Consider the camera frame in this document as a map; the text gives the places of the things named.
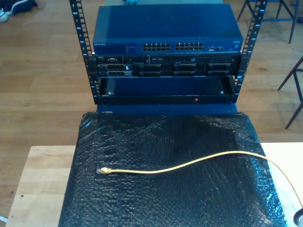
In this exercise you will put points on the blue rack base panel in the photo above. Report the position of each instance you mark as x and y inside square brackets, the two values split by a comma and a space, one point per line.
[165, 109]

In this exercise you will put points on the dark metal stool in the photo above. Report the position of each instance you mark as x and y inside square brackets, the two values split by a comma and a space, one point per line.
[290, 74]

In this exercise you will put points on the dark sneaker white sole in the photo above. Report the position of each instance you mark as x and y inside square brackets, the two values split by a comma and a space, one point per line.
[26, 4]

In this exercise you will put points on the white shoe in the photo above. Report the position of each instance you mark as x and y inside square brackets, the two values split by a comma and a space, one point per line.
[2, 15]

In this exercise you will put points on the blue network switch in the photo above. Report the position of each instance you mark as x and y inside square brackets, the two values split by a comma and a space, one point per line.
[165, 23]

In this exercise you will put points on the small white plastic piece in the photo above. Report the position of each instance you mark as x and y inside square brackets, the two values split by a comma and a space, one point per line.
[2, 218]

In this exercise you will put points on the black bubble wrap mat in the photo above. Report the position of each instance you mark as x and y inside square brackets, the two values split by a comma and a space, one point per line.
[165, 201]

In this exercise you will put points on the black rack server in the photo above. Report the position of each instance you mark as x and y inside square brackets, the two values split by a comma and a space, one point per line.
[165, 68]

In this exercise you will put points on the grey object behind switch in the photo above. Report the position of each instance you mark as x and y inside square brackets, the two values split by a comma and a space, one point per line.
[131, 2]

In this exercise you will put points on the black perforated rack post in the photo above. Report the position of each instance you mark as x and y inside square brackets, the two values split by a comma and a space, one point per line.
[254, 30]
[80, 23]

